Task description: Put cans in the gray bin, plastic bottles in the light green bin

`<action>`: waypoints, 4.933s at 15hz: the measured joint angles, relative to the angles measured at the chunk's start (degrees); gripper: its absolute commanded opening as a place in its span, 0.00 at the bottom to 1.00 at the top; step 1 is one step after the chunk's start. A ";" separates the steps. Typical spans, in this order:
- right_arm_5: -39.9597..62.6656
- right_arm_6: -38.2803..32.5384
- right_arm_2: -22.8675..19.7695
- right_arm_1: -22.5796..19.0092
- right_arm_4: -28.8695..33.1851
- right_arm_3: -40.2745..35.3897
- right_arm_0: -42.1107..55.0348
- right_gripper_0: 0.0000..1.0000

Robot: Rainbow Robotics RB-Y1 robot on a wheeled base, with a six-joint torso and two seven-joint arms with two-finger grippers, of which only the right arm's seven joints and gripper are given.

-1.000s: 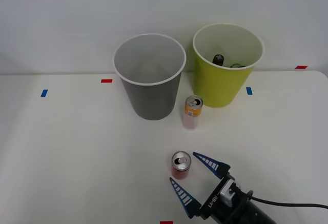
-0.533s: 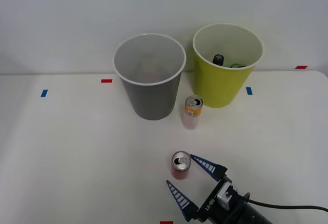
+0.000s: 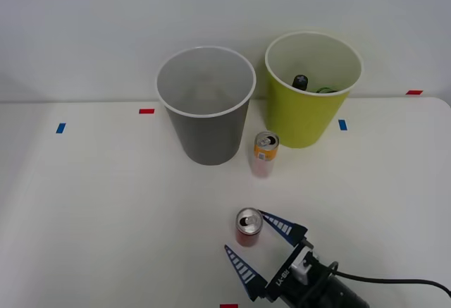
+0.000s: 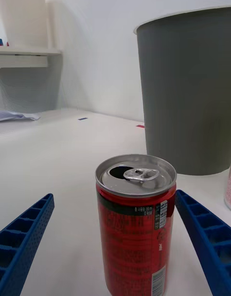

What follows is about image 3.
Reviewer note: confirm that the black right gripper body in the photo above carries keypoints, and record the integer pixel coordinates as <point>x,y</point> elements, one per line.
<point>282,281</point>

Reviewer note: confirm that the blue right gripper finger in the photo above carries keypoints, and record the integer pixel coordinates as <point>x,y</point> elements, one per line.
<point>287,229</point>
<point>248,276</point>

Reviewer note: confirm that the red can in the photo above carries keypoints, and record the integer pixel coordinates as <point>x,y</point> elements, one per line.
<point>248,237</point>

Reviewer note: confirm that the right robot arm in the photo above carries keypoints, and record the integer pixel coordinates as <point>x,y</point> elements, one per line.
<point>338,290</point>

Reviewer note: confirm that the orange and white can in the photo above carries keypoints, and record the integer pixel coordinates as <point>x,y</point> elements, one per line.
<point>264,156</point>

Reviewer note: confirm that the yellow-green plastic waste bin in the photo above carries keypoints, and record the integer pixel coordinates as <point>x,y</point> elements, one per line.
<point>299,121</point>

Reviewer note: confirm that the grey plastic waste bin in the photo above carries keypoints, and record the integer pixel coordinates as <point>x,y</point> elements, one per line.
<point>208,139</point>

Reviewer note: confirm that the dark green bottle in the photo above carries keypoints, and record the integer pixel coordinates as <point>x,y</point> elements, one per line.
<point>326,90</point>

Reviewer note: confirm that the black bottle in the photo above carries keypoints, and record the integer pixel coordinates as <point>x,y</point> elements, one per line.
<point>300,81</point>

